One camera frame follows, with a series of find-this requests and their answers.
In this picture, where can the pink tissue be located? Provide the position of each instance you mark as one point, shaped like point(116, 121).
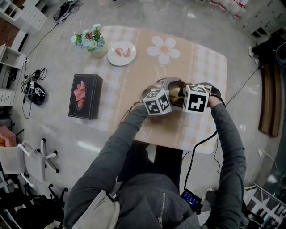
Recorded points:
point(81, 94)

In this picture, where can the small white desk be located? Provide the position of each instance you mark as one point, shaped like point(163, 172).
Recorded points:
point(11, 58)

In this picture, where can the white adapter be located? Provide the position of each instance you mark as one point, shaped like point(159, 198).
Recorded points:
point(261, 153)

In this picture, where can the pink toy shrimp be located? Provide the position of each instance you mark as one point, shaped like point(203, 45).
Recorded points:
point(119, 51)
point(127, 52)

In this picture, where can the beige cleaning cloth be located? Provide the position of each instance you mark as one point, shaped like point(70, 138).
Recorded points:
point(177, 92)

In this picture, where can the brown wooden bench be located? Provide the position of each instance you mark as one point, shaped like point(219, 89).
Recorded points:
point(270, 100)

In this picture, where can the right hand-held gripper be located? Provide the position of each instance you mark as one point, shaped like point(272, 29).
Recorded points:
point(195, 100)

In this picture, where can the black shell seat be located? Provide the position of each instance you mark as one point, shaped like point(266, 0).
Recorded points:
point(281, 51)

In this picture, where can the black tissue box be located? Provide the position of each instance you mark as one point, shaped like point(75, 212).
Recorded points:
point(91, 100)

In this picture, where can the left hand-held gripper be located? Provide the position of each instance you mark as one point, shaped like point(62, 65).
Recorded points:
point(156, 103)

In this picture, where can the white desk with drawers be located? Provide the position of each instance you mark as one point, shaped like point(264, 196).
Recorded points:
point(29, 13)

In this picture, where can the long black and white device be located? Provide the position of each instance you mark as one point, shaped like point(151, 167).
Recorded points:
point(66, 10)

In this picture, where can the black office chair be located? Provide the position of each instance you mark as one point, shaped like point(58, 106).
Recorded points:
point(33, 212)

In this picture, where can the person's grey jacket torso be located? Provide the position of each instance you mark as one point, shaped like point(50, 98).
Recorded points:
point(145, 205)

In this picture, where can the white plate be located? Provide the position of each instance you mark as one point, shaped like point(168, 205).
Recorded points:
point(121, 60)

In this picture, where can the black controller with blue screen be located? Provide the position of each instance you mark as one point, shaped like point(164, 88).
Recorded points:
point(191, 200)

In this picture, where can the white office chair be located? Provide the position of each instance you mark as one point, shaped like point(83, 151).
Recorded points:
point(20, 161)

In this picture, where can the flower bouquet in cream pot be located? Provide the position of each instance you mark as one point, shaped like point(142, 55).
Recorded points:
point(91, 41)

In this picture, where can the pink cloth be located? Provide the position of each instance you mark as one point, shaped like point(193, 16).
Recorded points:
point(7, 136)

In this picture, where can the person's right forearm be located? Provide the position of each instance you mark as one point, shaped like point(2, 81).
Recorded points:
point(228, 134)

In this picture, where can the grey locker cabinet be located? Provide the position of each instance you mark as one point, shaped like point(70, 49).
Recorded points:
point(261, 18)

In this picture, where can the table with checked tablecloth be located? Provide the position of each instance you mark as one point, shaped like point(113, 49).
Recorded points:
point(138, 67)

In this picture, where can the row of water jugs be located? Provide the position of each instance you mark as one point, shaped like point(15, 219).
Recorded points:
point(228, 6)

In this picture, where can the person's left forearm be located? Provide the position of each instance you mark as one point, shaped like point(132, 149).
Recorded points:
point(127, 132)

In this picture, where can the person's black trouser legs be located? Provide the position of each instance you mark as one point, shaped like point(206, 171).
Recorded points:
point(136, 163)

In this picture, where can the brown bowl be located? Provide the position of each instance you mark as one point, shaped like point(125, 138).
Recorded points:
point(176, 104)

